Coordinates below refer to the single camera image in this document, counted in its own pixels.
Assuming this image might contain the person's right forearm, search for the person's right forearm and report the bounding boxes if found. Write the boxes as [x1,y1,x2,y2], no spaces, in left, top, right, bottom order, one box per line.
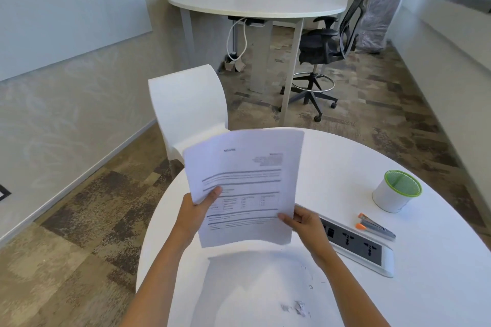
[318,251,393,327]

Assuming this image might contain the torn paper scraps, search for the torn paper scraps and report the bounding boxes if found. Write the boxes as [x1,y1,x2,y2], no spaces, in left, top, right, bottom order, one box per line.
[279,300,312,318]

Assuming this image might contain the white cable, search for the white cable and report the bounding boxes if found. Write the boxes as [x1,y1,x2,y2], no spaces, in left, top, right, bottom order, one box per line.
[227,17,250,60]

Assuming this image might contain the white round table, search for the white round table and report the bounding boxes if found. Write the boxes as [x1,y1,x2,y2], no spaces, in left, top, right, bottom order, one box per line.
[136,128,491,327]

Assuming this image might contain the black mesh office chair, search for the black mesh office chair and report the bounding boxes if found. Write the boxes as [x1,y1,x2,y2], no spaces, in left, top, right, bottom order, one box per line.
[279,0,381,123]

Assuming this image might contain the white wall whiteboard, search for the white wall whiteboard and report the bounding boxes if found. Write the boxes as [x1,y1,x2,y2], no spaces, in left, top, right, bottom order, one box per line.
[0,0,153,82]

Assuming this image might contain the white plastic chair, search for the white plastic chair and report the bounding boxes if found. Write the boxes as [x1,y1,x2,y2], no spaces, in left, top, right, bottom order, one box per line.
[148,64,229,180]

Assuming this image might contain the white cup with green mesh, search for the white cup with green mesh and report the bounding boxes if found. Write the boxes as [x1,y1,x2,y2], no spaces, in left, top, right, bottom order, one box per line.
[372,170,423,213]

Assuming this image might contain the white table power socket panel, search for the white table power socket panel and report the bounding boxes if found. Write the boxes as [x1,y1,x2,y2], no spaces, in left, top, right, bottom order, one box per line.
[318,216,395,278]

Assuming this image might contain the white high table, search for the white high table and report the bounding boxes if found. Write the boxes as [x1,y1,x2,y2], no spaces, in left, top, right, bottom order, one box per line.
[167,0,350,128]

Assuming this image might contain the person's left hand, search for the person's left hand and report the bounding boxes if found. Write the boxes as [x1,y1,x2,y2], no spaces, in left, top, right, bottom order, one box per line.
[175,186,223,241]

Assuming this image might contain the person's left forearm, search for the person's left forearm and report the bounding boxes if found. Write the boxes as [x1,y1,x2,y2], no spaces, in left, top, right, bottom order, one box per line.
[116,229,200,327]

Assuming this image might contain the plastic-wrapped chair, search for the plastic-wrapped chair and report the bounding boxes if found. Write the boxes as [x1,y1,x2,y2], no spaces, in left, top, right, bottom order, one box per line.
[355,0,414,54]

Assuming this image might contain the grey and orange stapler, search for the grey and orange stapler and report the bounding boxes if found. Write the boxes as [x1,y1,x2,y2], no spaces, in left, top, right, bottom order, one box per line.
[355,213,396,241]

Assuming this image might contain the cardboard box under table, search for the cardboard box under table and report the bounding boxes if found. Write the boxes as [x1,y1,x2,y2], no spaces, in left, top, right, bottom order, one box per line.
[224,53,246,74]

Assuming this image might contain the person's right hand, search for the person's right hand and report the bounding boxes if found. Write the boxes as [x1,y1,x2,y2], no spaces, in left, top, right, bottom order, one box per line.
[278,205,337,271]

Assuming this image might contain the printed white paper sheets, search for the printed white paper sheets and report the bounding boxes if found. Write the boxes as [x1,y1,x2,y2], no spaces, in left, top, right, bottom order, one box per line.
[183,128,305,249]

